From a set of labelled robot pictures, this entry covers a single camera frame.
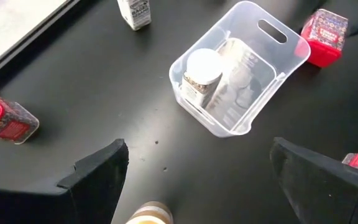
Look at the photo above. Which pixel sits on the clear plastic bin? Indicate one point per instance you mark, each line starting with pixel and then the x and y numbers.
pixel 235 18

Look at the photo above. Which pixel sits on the gold lid spice jar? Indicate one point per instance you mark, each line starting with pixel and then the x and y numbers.
pixel 151 214

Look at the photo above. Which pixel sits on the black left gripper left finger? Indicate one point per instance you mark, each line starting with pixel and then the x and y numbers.
pixel 89 196

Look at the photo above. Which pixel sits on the white lid bagel seasoning jar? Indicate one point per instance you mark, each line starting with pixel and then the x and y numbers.
pixel 134 14
pixel 202 67

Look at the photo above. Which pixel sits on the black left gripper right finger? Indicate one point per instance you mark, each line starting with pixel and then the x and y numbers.
pixel 322 196

